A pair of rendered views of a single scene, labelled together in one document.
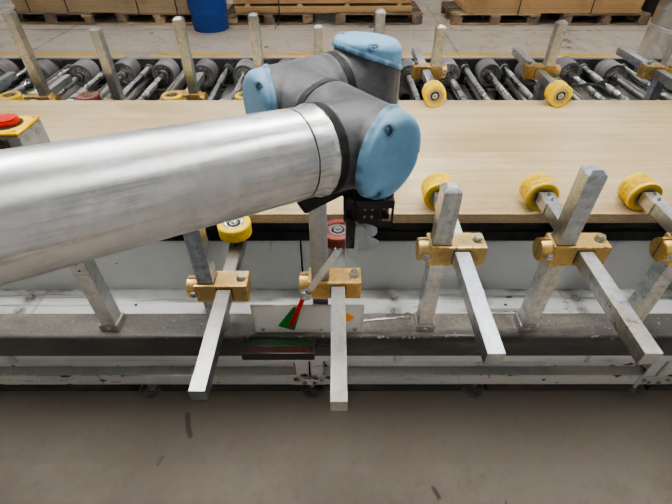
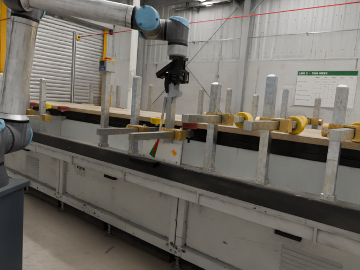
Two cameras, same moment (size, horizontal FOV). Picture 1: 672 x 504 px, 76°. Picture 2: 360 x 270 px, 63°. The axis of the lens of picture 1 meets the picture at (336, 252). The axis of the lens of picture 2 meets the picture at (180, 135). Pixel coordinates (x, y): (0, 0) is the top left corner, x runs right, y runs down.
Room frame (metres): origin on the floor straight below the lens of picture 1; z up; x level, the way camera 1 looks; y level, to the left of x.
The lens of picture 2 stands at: (-0.47, -0.90, 1.00)
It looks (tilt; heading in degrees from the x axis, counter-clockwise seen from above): 6 degrees down; 37
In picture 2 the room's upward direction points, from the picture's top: 4 degrees clockwise
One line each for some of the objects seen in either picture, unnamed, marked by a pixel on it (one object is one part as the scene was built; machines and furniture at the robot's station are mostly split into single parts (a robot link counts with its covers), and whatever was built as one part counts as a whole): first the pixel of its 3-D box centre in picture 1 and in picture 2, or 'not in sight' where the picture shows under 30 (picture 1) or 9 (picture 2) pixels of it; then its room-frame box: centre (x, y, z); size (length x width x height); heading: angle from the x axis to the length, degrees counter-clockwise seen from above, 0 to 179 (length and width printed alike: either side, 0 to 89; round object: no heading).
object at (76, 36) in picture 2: not in sight; (75, 75); (1.78, 2.60, 1.25); 0.15 x 0.08 x 1.10; 90
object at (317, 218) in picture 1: (319, 253); (170, 115); (0.67, 0.04, 0.93); 0.03 x 0.03 x 0.48; 0
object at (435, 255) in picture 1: (449, 249); (217, 118); (0.67, -0.24, 0.95); 0.13 x 0.06 x 0.05; 90
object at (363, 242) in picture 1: (362, 243); (172, 94); (0.58, -0.05, 1.04); 0.06 x 0.03 x 0.09; 90
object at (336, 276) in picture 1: (330, 282); (172, 133); (0.68, 0.01, 0.85); 0.13 x 0.06 x 0.05; 90
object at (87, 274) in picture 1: (77, 256); (104, 109); (0.67, 0.55, 0.93); 0.05 x 0.04 x 0.45; 90
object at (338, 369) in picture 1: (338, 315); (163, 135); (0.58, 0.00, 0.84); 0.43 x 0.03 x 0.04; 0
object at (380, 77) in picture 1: (364, 84); (178, 32); (0.59, -0.04, 1.31); 0.10 x 0.09 x 0.12; 127
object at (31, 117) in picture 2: not in sight; (37, 118); (0.62, 1.25, 0.81); 0.43 x 0.03 x 0.04; 0
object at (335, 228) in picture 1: (337, 245); (189, 132); (0.79, 0.00, 0.85); 0.08 x 0.08 x 0.11
